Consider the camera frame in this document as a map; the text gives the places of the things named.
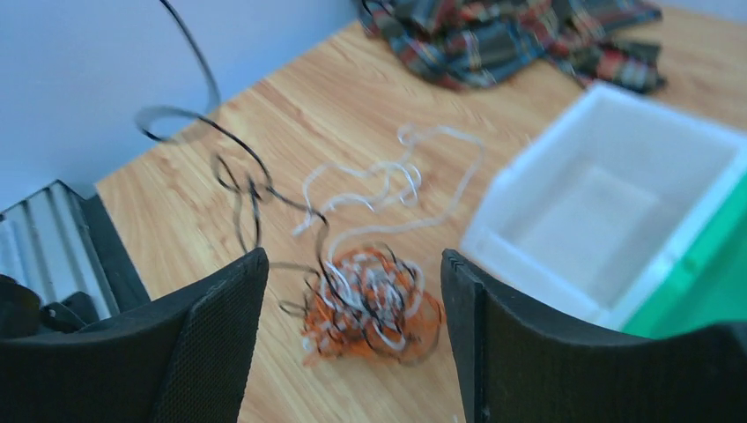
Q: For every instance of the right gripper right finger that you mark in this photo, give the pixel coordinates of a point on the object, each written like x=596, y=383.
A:
x=520, y=360

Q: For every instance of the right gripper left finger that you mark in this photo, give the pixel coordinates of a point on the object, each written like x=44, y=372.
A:
x=184, y=357

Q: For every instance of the white plastic bin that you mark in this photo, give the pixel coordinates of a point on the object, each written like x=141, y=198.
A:
x=591, y=217

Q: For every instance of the green plastic bin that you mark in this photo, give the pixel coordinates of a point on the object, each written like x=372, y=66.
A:
x=708, y=284

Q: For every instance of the plaid cloth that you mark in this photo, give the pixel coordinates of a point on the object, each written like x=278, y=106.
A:
x=477, y=44

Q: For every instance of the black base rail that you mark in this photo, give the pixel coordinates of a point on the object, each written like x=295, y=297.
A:
x=66, y=250

